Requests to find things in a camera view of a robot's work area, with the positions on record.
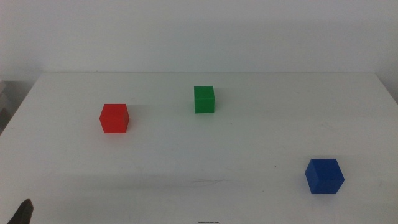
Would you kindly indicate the blue cube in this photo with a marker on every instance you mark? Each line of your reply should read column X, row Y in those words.
column 325, row 177

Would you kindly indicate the red cube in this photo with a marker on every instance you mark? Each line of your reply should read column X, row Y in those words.
column 114, row 119

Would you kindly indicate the green cube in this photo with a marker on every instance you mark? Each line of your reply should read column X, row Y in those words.
column 204, row 101

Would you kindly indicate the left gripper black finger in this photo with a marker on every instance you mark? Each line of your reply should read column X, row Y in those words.
column 24, row 213

